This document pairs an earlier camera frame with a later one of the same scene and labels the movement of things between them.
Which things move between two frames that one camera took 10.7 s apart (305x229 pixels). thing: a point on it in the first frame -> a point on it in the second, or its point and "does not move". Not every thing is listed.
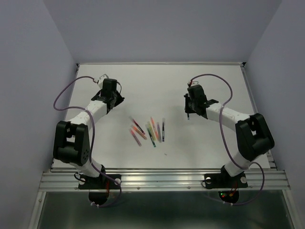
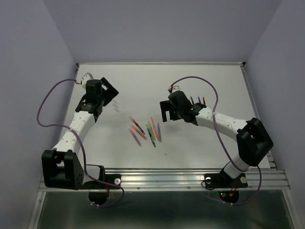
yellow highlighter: x=152 y=133 does not move
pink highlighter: x=135 y=137 does not move
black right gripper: x=188 y=109 -> x=167 y=105
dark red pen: x=137 y=124 does not move
